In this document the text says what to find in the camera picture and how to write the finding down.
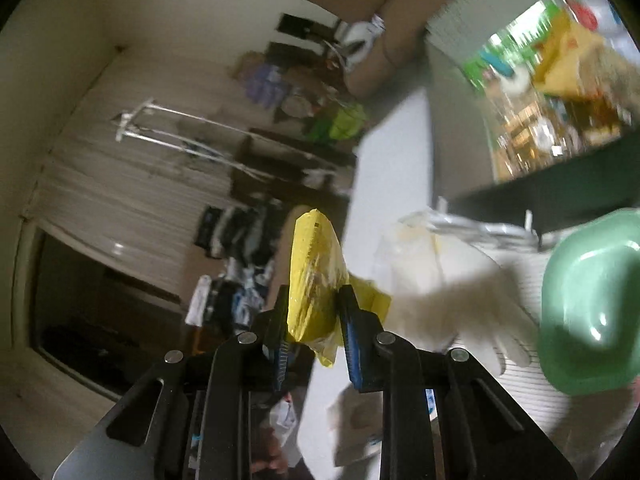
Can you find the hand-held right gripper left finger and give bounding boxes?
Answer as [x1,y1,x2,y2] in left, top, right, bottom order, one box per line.
[52,284,292,480]

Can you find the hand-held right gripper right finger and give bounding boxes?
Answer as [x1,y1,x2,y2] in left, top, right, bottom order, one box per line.
[339,284,578,480]

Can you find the yellow packet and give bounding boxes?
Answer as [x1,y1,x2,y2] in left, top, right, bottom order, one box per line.
[287,207,393,368]

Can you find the white paper packet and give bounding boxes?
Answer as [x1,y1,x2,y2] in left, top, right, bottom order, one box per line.
[327,389,387,467]

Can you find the white glove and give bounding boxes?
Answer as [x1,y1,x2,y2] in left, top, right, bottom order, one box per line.
[380,220,541,378]

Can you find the patterned blanket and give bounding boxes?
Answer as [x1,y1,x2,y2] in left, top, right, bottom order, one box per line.
[192,204,283,333]

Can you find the dark wooden shelf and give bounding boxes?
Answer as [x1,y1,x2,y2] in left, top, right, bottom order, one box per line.
[232,127,357,198]

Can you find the white window blind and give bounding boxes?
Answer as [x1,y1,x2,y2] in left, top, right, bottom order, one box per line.
[27,120,243,288]

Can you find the bright green bag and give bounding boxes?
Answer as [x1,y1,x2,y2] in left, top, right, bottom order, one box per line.
[309,102,367,143]

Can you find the mint green plastic bowl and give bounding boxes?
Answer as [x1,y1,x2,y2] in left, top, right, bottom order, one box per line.
[537,207,640,396]

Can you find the white coat rack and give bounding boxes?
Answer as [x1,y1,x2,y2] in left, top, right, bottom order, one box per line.
[112,100,281,181]

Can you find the black tray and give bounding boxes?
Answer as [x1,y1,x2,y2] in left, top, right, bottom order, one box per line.
[447,130,640,248]

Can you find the purple printed bag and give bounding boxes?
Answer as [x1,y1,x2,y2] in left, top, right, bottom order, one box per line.
[244,55,292,108]

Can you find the white clothes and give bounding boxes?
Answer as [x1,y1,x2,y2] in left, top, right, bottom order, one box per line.
[342,19,387,63]

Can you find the green snack packet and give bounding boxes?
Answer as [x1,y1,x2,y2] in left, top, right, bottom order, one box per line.
[462,2,558,98]

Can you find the beige sofa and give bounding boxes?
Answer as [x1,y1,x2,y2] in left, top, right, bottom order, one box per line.
[297,0,481,101]

